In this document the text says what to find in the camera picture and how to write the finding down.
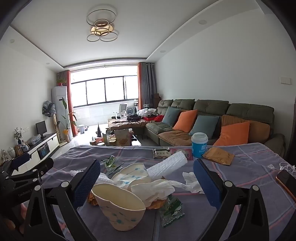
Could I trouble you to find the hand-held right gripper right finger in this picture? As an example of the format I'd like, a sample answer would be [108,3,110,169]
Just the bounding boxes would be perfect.
[193,159,277,241]

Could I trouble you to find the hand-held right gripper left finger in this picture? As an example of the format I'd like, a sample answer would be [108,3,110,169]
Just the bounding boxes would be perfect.
[20,159,102,241]

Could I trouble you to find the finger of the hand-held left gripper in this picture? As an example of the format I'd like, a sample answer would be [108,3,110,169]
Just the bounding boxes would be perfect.
[9,152,31,172]
[7,158,54,184]

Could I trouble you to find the brown packet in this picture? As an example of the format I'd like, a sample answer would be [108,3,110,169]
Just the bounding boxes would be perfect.
[203,147,235,166]

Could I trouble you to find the crushed cream paper cup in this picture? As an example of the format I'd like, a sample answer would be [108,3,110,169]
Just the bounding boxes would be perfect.
[91,183,147,232]

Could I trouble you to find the green clear plastic wrapper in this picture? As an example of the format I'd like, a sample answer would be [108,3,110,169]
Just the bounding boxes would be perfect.
[102,156,125,175]
[159,195,185,228]

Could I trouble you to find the white foam net sleeve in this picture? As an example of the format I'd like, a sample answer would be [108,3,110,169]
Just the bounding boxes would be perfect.
[146,151,188,180]

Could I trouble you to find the white tissue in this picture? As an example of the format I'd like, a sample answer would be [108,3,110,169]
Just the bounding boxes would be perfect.
[131,178,185,208]
[182,171,205,194]

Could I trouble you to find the white paper towel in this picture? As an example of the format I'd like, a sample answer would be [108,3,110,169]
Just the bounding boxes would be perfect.
[96,173,116,186]

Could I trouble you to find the glass ship model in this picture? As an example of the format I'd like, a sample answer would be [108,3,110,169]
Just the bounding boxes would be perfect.
[0,149,11,163]

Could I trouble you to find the white TV cabinet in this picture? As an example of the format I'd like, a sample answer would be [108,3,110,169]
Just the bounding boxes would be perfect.
[0,133,60,176]

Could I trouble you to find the blue vase with branches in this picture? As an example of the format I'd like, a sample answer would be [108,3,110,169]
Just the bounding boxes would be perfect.
[13,127,23,145]

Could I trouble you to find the red packet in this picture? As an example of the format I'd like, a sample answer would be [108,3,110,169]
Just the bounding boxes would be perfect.
[170,148,193,161]

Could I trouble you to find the purple striped tablecloth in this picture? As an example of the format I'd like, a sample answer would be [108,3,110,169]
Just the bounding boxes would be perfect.
[40,142,292,241]

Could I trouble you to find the black monitor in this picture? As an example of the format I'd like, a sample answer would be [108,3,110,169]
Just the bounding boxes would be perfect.
[35,120,47,137]

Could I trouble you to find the blue cup with white lid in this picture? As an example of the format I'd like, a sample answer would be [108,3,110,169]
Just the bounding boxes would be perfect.
[191,132,208,158]

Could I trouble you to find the flattened cream paper cup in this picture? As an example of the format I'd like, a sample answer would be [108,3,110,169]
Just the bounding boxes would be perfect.
[111,162,152,189]

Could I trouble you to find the tall leafy potted plant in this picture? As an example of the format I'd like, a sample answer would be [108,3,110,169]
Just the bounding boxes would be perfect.
[58,97,77,142]

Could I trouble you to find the orange cushion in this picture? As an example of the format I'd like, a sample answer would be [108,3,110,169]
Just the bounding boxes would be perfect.
[213,120,250,147]
[173,109,199,133]

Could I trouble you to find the white snack packet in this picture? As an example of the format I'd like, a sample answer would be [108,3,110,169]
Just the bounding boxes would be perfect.
[153,148,171,159]

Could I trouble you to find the brown seat cover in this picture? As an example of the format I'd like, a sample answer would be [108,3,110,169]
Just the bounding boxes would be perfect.
[158,130,192,145]

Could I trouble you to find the blue-grey cushion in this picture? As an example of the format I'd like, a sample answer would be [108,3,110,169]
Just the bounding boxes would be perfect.
[161,106,181,127]
[189,115,220,139]

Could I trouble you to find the covered standing fan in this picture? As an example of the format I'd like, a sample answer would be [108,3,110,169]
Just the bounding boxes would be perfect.
[42,100,56,117]

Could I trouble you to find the beige paper bag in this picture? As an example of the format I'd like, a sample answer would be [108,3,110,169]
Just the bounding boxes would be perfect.
[114,129,130,146]

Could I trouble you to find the white standing air conditioner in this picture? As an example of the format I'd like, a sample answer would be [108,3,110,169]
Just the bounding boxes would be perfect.
[51,86,68,139]

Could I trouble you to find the dark coffee table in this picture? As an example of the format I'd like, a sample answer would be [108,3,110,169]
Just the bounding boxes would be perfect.
[90,128,141,147]

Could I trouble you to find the orange grey curtain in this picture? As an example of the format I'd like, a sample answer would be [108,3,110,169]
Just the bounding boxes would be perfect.
[137,62,158,112]
[59,70,78,137]

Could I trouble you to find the brown cushion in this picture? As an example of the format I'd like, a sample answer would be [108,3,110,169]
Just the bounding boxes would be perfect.
[221,115,271,145]

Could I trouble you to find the black smartphone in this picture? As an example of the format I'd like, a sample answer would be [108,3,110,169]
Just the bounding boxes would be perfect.
[276,169,296,202]

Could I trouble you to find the white chair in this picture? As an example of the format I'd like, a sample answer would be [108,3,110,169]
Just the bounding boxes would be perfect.
[113,104,128,120]

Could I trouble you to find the green sofa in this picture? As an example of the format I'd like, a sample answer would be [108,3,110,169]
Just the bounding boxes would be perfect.
[108,99,286,156]

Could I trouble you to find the pile of white clothes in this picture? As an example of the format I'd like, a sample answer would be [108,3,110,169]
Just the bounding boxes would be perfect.
[137,108,160,117]

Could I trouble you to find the large window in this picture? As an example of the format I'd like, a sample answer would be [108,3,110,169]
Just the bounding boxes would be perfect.
[69,65,139,107]

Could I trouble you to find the dark wooden cabinet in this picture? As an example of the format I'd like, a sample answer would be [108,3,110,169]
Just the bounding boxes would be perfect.
[151,93,162,107]

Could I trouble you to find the white cable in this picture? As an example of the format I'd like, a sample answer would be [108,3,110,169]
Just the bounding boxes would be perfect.
[279,161,296,173]

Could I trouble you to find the ring ceiling lamp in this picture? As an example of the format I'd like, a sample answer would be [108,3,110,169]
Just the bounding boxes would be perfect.
[86,5,119,42]

